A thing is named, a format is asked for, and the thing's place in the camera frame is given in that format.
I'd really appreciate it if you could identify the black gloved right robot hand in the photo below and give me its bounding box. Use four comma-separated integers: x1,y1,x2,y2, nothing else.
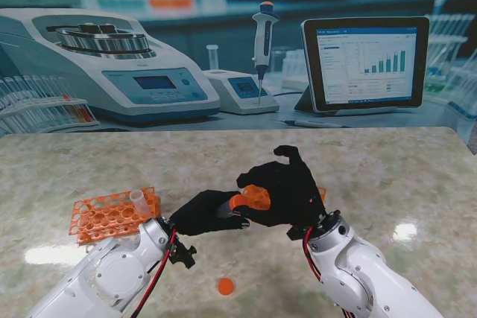
236,145,328,230

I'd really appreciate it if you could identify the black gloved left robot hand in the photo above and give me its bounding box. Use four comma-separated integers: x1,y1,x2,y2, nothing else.
169,189,251,237

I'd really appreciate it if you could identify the clear plastic test tube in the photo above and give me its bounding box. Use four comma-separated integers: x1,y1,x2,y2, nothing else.
215,201,241,219
129,189,148,218

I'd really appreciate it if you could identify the orange round tube cap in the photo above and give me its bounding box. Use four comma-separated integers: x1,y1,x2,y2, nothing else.
218,277,236,296
229,193,245,212

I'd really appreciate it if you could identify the orange test tube rack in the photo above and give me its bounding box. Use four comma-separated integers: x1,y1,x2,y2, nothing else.
68,186,162,245
240,183,327,212

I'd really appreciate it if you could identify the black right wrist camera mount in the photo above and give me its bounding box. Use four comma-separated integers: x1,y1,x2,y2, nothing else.
285,223,312,241

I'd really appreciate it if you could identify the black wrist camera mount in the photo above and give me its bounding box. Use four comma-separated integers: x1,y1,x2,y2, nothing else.
169,240,198,270
285,223,312,241

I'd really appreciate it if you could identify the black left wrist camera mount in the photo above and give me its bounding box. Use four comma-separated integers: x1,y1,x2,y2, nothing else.
169,240,198,270

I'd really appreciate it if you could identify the red left arm cable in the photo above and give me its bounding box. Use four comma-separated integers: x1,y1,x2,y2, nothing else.
128,228,177,318

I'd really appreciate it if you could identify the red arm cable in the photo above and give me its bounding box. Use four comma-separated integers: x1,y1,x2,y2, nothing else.
302,225,355,318
128,228,177,318

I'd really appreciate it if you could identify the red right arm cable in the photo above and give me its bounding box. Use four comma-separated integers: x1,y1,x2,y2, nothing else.
302,225,355,318

